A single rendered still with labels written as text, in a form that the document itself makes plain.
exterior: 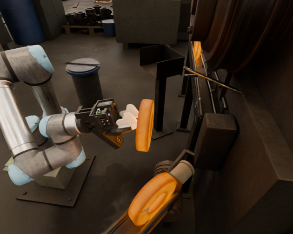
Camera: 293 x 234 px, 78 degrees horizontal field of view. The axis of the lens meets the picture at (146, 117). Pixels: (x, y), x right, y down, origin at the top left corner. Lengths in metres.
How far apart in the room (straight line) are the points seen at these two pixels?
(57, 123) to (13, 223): 0.97
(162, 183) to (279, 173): 0.25
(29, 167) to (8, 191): 0.96
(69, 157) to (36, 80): 0.36
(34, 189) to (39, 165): 0.86
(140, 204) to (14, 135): 0.46
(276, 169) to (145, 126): 0.30
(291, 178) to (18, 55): 0.88
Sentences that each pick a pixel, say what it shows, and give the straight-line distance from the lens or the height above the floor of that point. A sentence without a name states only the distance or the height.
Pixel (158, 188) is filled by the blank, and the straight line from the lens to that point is 0.47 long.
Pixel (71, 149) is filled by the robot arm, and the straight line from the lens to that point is 0.66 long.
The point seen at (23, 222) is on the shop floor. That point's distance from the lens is 1.46.
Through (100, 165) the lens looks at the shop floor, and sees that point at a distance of 1.48.
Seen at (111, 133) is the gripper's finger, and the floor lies 0.82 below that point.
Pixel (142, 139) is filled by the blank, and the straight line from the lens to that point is 0.47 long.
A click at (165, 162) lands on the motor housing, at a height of 0.53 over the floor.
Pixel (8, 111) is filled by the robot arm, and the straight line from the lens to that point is 0.75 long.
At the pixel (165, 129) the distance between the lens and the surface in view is 1.68.
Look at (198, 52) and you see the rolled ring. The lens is 1.43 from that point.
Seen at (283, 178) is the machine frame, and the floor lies 0.87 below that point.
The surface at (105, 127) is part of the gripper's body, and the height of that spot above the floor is 0.82.
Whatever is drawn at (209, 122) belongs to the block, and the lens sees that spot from 0.61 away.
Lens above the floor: 1.20
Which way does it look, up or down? 42 degrees down
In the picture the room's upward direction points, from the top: straight up
